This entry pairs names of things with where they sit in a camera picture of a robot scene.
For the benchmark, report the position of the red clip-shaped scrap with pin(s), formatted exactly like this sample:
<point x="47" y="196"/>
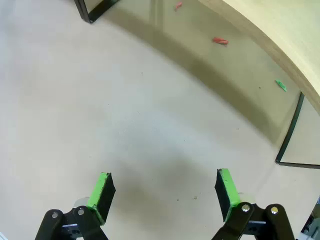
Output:
<point x="220" y="40"/>

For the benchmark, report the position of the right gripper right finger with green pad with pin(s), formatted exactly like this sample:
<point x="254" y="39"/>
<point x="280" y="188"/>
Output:
<point x="228" y="192"/>

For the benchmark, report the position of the wooden shelf unit with clean boards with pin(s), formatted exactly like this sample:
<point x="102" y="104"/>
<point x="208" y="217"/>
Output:
<point x="287" y="25"/>

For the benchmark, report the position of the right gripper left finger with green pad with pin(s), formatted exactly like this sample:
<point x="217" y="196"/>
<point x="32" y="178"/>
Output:
<point x="100" y="195"/>

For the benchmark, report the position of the green paper scrap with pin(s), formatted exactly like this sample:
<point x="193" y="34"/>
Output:
<point x="281" y="85"/>

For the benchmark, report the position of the small red paper scrap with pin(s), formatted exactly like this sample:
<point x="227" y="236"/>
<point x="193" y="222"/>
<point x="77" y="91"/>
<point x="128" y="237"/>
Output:
<point x="178" y="6"/>

